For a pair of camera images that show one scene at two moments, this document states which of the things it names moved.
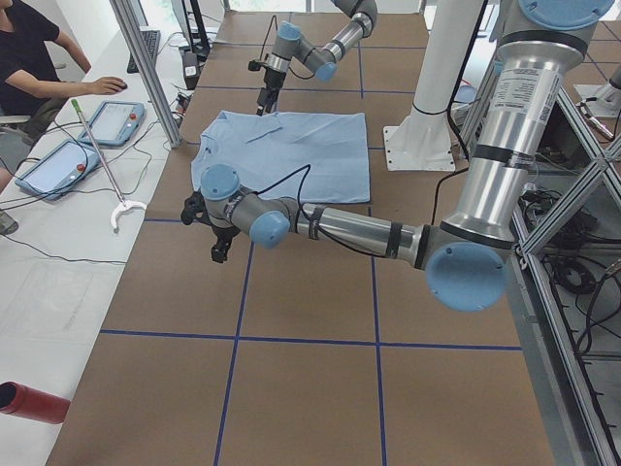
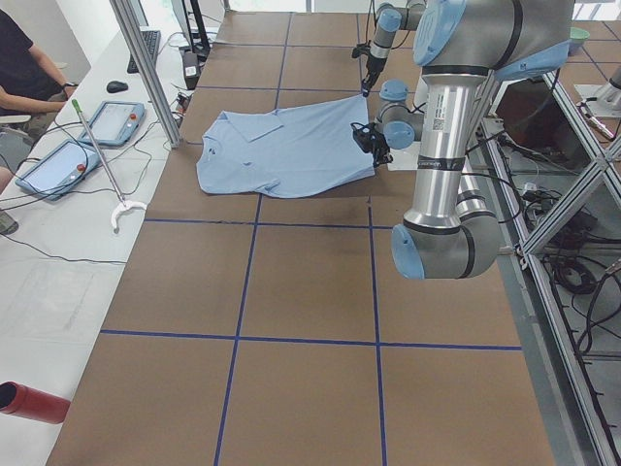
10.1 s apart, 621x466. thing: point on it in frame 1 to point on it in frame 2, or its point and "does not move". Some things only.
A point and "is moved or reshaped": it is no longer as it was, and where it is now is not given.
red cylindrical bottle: x=25 y=401 does not move
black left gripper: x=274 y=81 to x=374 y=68
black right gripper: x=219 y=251 to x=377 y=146
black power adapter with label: x=190 y=66 does not move
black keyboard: x=151 y=39 does not move
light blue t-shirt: x=315 y=157 is moved or reshaped
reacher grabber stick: x=124 y=203 does not move
